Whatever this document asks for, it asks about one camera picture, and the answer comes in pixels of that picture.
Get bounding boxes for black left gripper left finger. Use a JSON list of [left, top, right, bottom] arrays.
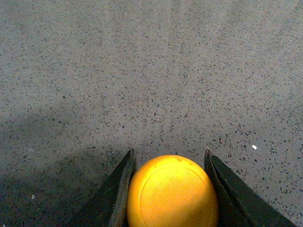
[[67, 149, 135, 227]]

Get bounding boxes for yellow push button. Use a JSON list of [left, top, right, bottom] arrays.
[[126, 155, 219, 227]]

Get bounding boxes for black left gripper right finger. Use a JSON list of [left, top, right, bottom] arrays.
[[204, 148, 295, 227]]

